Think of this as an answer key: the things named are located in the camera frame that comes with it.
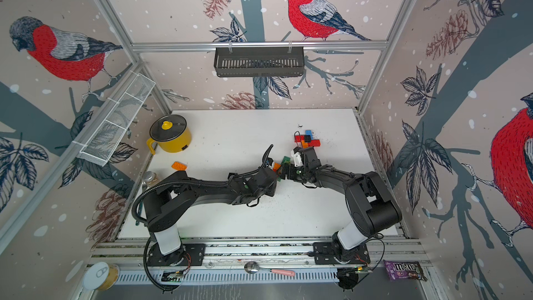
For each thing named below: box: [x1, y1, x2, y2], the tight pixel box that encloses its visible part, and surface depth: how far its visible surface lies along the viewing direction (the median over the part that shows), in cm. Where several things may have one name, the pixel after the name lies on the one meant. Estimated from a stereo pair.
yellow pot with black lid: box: [146, 113, 193, 155], surface depth 100 cm
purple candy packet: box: [383, 259, 428, 282], surface depth 70 cm
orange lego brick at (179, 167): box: [170, 161, 188, 171], surface depth 99 cm
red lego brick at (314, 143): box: [308, 139, 321, 147], surface depth 106 cm
